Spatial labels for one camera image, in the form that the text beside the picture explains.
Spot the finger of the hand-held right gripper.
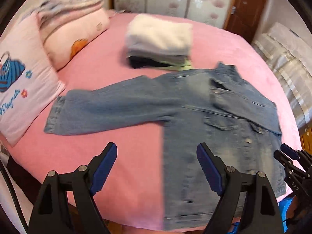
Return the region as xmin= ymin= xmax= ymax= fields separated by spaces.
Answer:
xmin=273 ymin=150 xmax=293 ymax=169
xmin=280 ymin=144 xmax=300 ymax=161

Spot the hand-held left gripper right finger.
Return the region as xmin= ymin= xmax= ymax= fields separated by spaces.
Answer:
xmin=196 ymin=142 xmax=285 ymax=234

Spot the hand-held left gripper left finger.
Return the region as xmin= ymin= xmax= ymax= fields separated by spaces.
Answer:
xmin=28 ymin=142 xmax=118 ymax=234

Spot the blue denim jacket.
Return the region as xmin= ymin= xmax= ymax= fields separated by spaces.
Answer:
xmin=44 ymin=62 xmax=287 ymax=225

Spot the wooden cabinet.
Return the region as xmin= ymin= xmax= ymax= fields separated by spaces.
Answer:
xmin=300 ymin=127 xmax=312 ymax=153

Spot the blue cloth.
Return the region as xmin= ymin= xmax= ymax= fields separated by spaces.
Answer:
xmin=279 ymin=195 xmax=296 ymax=226

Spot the white lace frilled cover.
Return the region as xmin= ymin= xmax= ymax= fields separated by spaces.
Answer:
xmin=251 ymin=22 xmax=312 ymax=128

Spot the light green folded garment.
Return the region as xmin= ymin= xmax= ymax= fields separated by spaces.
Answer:
xmin=168 ymin=58 xmax=193 ymax=71

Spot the white pillow with bag print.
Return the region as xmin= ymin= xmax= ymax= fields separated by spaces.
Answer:
xmin=0 ymin=12 xmax=66 ymax=148

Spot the dark navy folded garment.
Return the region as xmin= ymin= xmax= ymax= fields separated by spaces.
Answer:
xmin=129 ymin=56 xmax=176 ymax=69

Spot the grey folded garment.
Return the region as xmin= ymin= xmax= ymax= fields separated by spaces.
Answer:
xmin=127 ymin=46 xmax=191 ymax=63

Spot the pink pillow orange print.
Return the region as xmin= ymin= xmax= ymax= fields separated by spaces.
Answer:
xmin=36 ymin=7 xmax=111 ymax=71

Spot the white folded garment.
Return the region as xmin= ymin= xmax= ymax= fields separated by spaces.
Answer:
xmin=125 ymin=14 xmax=193 ymax=54

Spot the brown wooden door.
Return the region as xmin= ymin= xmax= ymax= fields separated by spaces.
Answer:
xmin=224 ymin=0 xmax=269 ymax=43

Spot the striped folded quilt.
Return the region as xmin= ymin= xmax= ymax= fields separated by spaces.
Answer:
xmin=22 ymin=0 xmax=105 ymax=27

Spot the black cable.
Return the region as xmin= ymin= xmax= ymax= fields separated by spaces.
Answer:
xmin=0 ymin=156 xmax=28 ymax=234

